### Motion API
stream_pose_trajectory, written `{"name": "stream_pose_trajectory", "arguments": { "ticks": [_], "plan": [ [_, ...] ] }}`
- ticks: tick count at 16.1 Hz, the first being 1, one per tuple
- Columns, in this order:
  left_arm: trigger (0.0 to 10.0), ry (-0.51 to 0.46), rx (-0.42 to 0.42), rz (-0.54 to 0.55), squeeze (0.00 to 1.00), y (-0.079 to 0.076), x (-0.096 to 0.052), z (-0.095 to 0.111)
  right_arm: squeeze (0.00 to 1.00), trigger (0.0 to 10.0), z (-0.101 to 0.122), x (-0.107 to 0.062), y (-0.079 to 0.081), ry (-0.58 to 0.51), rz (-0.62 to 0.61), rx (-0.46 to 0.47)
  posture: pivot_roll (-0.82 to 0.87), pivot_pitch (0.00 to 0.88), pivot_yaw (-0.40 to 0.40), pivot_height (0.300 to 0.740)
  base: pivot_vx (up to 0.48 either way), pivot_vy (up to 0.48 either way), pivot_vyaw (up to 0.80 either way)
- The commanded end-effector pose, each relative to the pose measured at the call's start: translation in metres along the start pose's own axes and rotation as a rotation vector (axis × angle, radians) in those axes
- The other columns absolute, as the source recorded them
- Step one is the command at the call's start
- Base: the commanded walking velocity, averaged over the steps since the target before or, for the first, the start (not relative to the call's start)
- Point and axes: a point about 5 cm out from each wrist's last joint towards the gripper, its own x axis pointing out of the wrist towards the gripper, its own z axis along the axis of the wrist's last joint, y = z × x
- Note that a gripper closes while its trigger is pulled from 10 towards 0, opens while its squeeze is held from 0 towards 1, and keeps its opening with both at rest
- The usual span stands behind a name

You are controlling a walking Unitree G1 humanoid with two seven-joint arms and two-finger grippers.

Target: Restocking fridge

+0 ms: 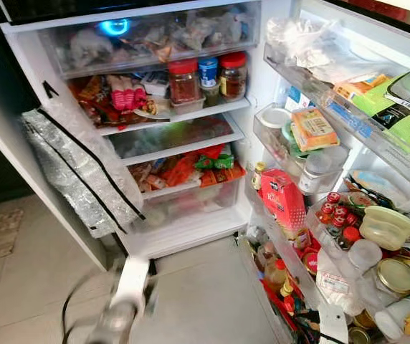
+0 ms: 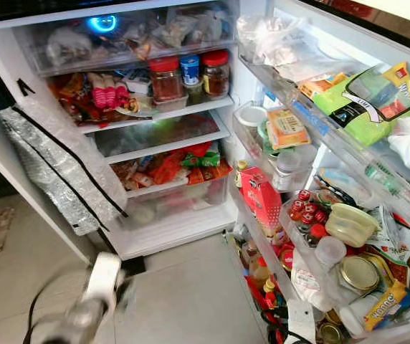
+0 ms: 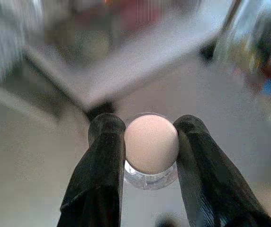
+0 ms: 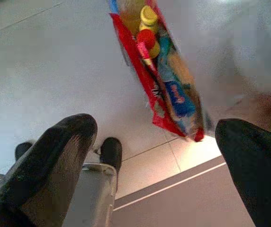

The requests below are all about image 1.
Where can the orange food packet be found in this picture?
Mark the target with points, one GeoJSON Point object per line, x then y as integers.
{"type": "Point", "coordinates": [180, 170]}

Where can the tinted fridge tray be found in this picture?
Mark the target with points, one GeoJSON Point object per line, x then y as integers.
{"type": "Point", "coordinates": [176, 136]}

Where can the white edged fridge shelf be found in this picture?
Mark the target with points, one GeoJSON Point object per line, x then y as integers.
{"type": "Point", "coordinates": [191, 111]}

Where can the silver insulated bag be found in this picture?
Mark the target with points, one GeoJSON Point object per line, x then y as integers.
{"type": "Point", "coordinates": [76, 172]}

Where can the orange cheese packet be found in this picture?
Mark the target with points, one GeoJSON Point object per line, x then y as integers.
{"type": "Point", "coordinates": [314, 129]}

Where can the clear plastic jar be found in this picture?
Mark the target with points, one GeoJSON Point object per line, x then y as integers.
{"type": "Point", "coordinates": [314, 172]}

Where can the clear crisper drawer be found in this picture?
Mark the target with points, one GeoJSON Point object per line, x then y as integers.
{"type": "Point", "coordinates": [191, 204]}

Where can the green food packet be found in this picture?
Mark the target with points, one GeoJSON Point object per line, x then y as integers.
{"type": "Point", "coordinates": [216, 161]}

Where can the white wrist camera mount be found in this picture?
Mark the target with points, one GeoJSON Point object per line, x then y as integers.
{"type": "Point", "coordinates": [332, 326]}
{"type": "Point", "coordinates": [133, 283]}

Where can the white refrigerator door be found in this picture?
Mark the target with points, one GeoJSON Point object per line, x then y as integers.
{"type": "Point", "coordinates": [363, 25]}

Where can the wide red lid jar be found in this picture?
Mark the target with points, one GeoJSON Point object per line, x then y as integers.
{"type": "Point", "coordinates": [183, 84]}

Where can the clear jar white lid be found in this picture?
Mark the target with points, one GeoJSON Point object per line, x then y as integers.
{"type": "Point", "coordinates": [365, 254]}

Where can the white refrigerator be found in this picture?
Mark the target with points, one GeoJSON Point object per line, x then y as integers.
{"type": "Point", "coordinates": [183, 240]}

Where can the crumpled clear plastic bag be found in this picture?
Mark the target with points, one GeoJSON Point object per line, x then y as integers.
{"type": "Point", "coordinates": [298, 39]}

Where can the white plastic cup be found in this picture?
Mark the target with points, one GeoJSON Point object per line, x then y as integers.
{"type": "Point", "coordinates": [275, 117]}

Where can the yellow cap bottle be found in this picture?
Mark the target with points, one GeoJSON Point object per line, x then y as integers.
{"type": "Point", "coordinates": [259, 175]}

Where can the tall red lid jar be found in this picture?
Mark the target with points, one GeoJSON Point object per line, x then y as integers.
{"type": "Point", "coordinates": [234, 75]}

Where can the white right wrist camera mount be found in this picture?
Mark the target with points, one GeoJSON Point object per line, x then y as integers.
{"type": "Point", "coordinates": [332, 326]}

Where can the green lime box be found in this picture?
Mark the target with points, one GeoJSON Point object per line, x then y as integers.
{"type": "Point", "coordinates": [395, 115]}

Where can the pink snack packet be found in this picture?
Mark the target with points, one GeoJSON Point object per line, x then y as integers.
{"type": "Point", "coordinates": [127, 93]}

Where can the pale yellow plastic container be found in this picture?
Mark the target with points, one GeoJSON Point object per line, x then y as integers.
{"type": "Point", "coordinates": [385, 226]}

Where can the clear refrigerator drawer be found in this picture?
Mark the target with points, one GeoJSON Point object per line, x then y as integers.
{"type": "Point", "coordinates": [155, 36]}

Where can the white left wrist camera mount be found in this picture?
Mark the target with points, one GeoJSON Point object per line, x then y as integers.
{"type": "Point", "coordinates": [133, 283]}

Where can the white plastic bottle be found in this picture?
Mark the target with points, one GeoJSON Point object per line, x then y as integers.
{"type": "Point", "coordinates": [395, 319]}

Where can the red carton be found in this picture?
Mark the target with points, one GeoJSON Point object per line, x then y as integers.
{"type": "Point", "coordinates": [282, 197]}

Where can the gold lid jar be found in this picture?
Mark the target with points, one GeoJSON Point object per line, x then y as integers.
{"type": "Point", "coordinates": [396, 276]}

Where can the small blue lid jar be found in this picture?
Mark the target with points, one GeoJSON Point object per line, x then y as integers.
{"type": "Point", "coordinates": [208, 72]}

